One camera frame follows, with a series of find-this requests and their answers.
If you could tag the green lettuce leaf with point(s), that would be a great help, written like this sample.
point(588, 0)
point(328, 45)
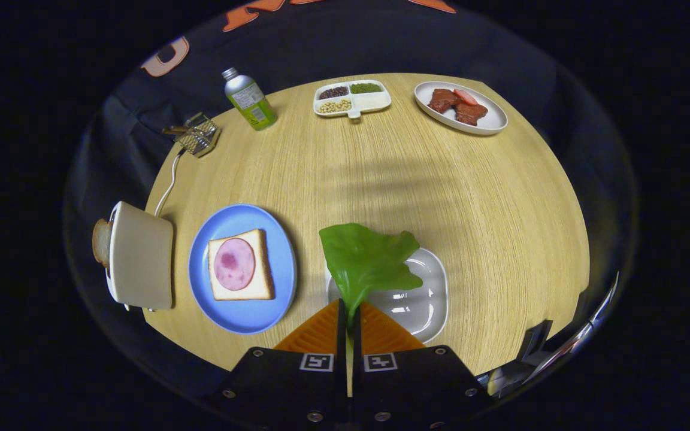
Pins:
point(369, 257)

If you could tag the shiny metal bar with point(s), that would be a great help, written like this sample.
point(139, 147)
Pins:
point(578, 338)

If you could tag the white bread slice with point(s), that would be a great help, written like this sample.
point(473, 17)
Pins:
point(261, 281)

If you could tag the pink ham slice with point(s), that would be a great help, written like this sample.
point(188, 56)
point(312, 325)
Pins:
point(234, 263)

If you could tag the blue round plate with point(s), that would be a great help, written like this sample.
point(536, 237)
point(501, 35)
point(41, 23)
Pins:
point(243, 317)

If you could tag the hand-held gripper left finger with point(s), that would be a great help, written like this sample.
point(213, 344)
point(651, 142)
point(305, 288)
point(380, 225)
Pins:
point(341, 341)

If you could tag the brown meat piece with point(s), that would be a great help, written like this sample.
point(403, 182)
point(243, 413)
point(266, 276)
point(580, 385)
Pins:
point(471, 112)
point(442, 100)

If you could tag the small white square dish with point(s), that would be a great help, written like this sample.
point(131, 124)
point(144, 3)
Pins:
point(423, 305)

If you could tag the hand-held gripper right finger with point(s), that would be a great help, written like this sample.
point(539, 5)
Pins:
point(417, 383)

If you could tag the red sausage slice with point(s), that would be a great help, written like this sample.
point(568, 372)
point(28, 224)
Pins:
point(466, 96)

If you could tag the pile of yellow soybeans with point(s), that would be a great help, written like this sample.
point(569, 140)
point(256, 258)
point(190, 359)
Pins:
point(335, 106)

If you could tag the pile of dark red beans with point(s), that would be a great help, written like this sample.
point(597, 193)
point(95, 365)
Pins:
point(333, 92)

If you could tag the white divided dish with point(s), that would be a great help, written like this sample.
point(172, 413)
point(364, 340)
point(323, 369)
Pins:
point(375, 102)

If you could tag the toasted bread slice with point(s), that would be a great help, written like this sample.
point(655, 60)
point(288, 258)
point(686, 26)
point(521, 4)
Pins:
point(101, 239)

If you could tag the white toaster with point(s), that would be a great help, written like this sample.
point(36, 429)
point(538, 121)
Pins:
point(141, 257)

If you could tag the white oval meat plate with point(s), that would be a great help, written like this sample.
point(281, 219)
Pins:
point(489, 123)

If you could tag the pile of green beans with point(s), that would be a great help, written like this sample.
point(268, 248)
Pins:
point(366, 88)

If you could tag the silver bottle with green label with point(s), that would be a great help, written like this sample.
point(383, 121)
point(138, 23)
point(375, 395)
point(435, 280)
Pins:
point(252, 102)

